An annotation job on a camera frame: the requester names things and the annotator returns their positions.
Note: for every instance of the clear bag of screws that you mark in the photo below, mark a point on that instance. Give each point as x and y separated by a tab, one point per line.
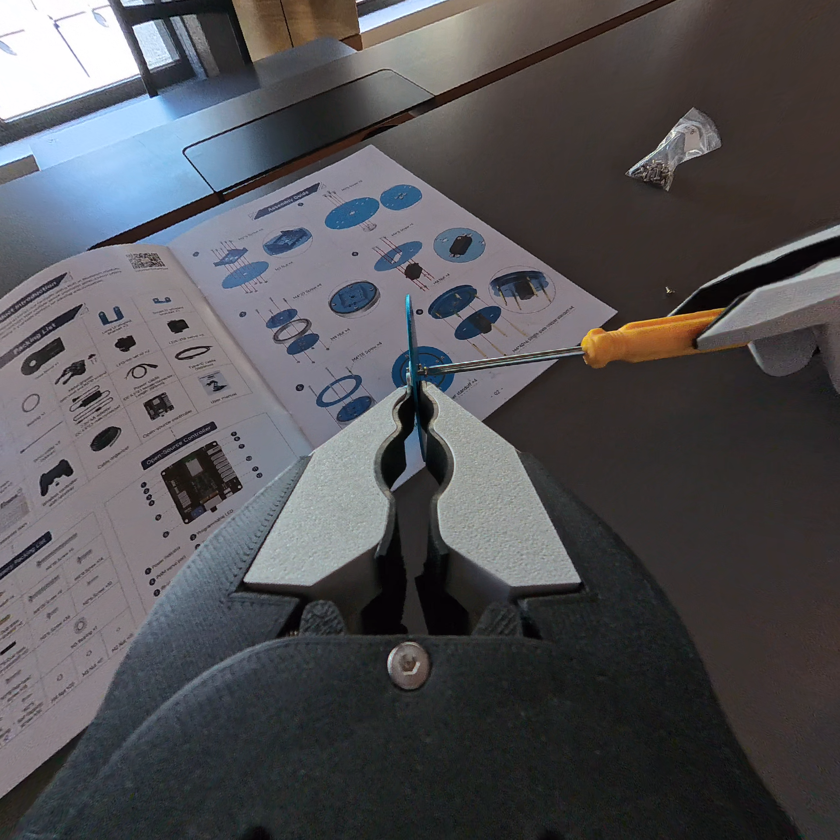
663	164

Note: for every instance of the open assembly manual booklet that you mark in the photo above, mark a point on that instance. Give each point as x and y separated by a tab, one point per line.
262	315

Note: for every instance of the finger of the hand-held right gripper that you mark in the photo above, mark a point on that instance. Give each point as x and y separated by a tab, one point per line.
814	244
787	308

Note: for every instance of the black chair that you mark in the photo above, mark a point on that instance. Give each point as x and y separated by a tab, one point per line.
148	59

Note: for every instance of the black adjacent desk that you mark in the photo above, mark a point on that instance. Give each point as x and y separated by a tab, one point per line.
492	33

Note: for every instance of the blue round metal plate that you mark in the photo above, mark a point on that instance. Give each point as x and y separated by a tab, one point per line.
412	341

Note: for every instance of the black office desk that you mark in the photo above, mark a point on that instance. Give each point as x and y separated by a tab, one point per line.
197	98

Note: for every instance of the silver machine screw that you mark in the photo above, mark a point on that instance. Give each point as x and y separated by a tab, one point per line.
415	373

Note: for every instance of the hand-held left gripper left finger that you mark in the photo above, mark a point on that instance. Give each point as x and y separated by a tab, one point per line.
315	518

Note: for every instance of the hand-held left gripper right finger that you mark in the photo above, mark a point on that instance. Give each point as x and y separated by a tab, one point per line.
505	518

